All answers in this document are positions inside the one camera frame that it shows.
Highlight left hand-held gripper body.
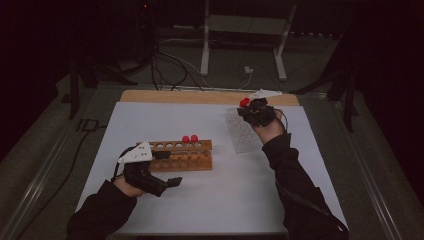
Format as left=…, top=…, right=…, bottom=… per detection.
left=117, top=141, right=168, bottom=198

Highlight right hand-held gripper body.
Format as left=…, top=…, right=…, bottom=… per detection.
left=245, top=88, right=283, bottom=128

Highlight clear plastic test tube rack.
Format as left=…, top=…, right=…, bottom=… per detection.
left=225, top=105, right=264, bottom=155

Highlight wooden test tube rack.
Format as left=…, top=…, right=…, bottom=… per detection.
left=136, top=139, right=214, bottom=173

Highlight person's right hand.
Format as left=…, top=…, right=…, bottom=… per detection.
left=251, top=109, right=286, bottom=145

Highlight person's left hand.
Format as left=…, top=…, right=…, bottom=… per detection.
left=114, top=174, right=146, bottom=198

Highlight white table mat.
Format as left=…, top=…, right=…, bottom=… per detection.
left=75, top=101, right=348, bottom=235

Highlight white metal stand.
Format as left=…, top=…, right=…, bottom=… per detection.
left=199, top=0, right=298, bottom=82

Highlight power strip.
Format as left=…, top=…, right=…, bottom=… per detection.
left=289, top=30, right=336, bottom=39

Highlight black stand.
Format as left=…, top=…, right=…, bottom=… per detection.
left=60, top=49, right=138, bottom=120
left=289, top=33, right=362, bottom=133

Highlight dark equipment with red light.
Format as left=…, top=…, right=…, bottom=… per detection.
left=130, top=0, right=158, bottom=68

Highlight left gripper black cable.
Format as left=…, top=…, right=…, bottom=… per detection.
left=110, top=146, right=135, bottom=184

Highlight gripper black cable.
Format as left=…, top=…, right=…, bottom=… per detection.
left=274, top=107, right=290, bottom=135
left=110, top=146, right=135, bottom=184

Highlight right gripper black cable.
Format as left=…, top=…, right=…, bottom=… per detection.
left=274, top=107, right=290, bottom=135

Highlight white plug with cable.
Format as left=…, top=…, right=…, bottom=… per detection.
left=237, top=65, right=254, bottom=90

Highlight long black floor cable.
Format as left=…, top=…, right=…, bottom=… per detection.
left=18, top=118, right=108, bottom=238

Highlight bundle of black floor cables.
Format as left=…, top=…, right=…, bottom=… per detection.
left=148, top=49, right=205, bottom=93

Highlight aluminium frame rail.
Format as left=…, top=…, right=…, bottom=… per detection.
left=331, top=99, right=403, bottom=240
left=0, top=126, right=76, bottom=240

